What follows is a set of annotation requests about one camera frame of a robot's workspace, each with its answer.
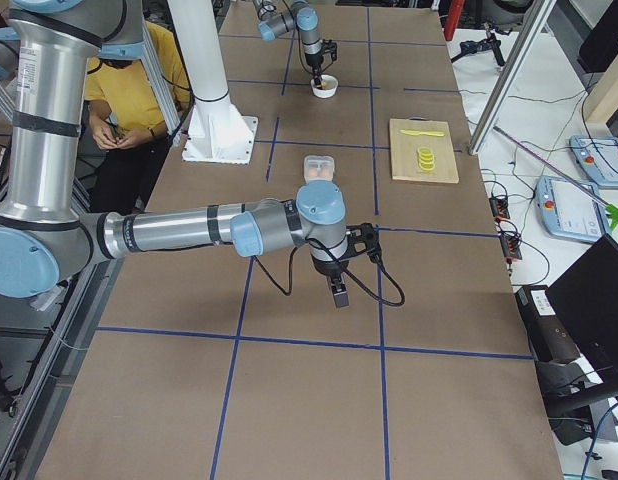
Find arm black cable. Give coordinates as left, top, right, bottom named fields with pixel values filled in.
left=251, top=234, right=406, bottom=306

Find aluminium frame post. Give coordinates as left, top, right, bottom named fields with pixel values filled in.
left=468, top=0, right=556, bottom=155

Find metal reacher grabber tool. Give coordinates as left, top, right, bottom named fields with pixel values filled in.
left=492, top=124, right=618, bottom=230

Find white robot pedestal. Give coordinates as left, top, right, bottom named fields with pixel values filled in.
left=168, top=0, right=258, bottom=165

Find black monitor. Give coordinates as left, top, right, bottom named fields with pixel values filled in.
left=546, top=234, right=618, bottom=372

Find black tripod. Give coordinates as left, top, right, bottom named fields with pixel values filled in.
left=451, top=21, right=512, bottom=67

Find red cylinder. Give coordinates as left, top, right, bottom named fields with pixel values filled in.
left=443, top=0, right=465, bottom=41

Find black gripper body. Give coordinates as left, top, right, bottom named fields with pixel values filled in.
left=313, top=259, right=349, bottom=288
left=304, top=53, right=323, bottom=76

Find white bowl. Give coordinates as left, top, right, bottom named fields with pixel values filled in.
left=310, top=74, right=339, bottom=99

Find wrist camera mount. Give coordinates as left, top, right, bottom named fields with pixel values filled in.
left=341, top=222, right=382, bottom=265
left=321, top=39, right=338, bottom=62

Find person in yellow shirt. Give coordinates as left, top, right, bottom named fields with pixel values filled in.
left=83, top=19, right=190, bottom=211

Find near blue teach pendant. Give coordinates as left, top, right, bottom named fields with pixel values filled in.
left=536, top=175, right=611, bottom=244

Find lemon slices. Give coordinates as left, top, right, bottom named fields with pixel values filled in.
left=417, top=147, right=436, bottom=172

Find black computer case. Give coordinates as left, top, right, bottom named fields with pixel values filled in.
left=515, top=285, right=580, bottom=365

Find yellow plastic knife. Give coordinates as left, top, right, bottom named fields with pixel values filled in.
left=400, top=129, right=445, bottom=138

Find far blue teach pendant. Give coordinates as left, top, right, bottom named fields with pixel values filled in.
left=569, top=135, right=618, bottom=190

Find wooden cutting board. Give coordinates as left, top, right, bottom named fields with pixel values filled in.
left=389, top=118, right=459, bottom=184

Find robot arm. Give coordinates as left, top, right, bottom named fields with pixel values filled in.
left=0, top=1, right=350, bottom=298
left=252, top=0, right=325, bottom=89

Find blue teach pendant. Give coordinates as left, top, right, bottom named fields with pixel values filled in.
left=536, top=175, right=611, bottom=244
left=569, top=135, right=618, bottom=190

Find clear plastic egg box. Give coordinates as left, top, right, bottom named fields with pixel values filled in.
left=303, top=155, right=335, bottom=183

